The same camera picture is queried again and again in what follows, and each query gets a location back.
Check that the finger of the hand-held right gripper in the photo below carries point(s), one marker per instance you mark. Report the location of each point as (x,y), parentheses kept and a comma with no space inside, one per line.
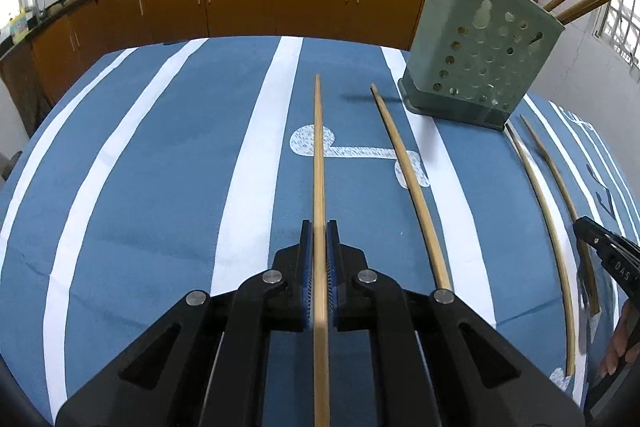
(617,259)

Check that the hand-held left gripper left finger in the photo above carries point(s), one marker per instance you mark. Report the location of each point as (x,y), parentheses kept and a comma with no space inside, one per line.
(306,277)

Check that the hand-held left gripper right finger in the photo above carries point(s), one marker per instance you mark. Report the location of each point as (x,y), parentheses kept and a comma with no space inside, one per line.
(332,277)

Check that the green perforated utensil holder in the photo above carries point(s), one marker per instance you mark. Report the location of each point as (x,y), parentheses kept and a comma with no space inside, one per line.
(475,72)

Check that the person's right hand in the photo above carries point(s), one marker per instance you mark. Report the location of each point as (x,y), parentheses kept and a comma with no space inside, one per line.
(619,342)

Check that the blue white striped tablecloth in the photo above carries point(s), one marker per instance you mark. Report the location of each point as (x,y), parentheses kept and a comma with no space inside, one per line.
(150,207)

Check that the window with metal grille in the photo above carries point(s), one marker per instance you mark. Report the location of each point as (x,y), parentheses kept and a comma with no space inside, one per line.
(622,27)

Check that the yellow detergent bottle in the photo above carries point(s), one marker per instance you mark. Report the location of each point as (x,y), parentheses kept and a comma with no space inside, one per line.
(20,28)

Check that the metal faucet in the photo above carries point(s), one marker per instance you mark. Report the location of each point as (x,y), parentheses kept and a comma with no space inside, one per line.
(34,4)

